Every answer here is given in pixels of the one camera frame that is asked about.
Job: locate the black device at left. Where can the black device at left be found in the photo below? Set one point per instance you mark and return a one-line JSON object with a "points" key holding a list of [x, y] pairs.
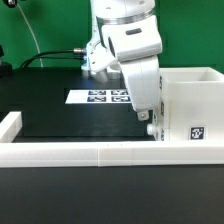
{"points": [[5, 68]]}

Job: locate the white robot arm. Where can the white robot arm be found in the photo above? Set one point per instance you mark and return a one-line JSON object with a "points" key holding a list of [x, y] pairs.
{"points": [[114, 12]]}

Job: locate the white drawer tray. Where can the white drawer tray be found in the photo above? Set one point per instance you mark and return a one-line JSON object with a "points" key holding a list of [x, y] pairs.
{"points": [[165, 103], [157, 132]]}

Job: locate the white marker tag plate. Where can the white marker tag plate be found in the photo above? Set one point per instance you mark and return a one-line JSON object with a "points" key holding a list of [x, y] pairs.
{"points": [[98, 97]]}

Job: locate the white U-shaped border frame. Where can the white U-shaped border frame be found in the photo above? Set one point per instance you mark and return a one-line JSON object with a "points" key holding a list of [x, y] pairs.
{"points": [[101, 154]]}

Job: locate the white drawer cabinet box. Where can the white drawer cabinet box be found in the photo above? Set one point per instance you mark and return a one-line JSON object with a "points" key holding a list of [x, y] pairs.
{"points": [[197, 104]]}

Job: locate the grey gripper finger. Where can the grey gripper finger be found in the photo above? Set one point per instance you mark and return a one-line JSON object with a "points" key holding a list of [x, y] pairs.
{"points": [[143, 115]]}

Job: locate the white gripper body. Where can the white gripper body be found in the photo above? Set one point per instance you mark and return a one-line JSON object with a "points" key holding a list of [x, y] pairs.
{"points": [[133, 48]]}

